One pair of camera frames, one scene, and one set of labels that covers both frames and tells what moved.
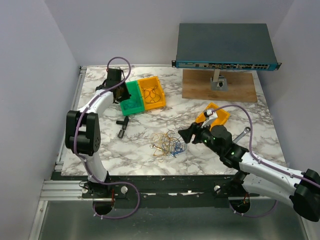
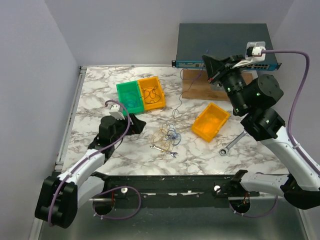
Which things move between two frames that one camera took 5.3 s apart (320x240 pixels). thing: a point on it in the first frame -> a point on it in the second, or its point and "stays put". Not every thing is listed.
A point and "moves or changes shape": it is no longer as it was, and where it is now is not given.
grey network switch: (227, 46) stays put
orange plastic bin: (153, 96) stays put
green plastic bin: (135, 103) stays put
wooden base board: (196, 85) stays put
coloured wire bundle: (165, 144) moves or changes shape
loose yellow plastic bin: (223, 116) stays put
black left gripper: (126, 96) -> (137, 127)
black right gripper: (187, 134) -> (213, 65)
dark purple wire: (150, 92) stays put
